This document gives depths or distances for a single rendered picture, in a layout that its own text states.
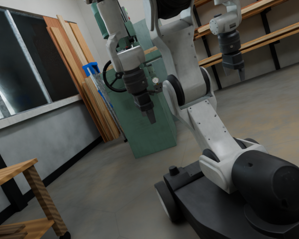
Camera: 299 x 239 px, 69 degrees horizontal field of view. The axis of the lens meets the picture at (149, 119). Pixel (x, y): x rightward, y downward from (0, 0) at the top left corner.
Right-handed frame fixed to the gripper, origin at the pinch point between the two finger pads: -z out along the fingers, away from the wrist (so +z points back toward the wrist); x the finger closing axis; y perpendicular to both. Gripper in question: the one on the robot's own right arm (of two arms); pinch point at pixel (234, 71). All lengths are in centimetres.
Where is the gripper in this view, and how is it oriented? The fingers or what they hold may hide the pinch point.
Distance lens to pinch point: 112.7
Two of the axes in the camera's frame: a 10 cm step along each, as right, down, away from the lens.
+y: -8.9, 4.3, -1.2
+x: -3.0, -3.8, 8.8
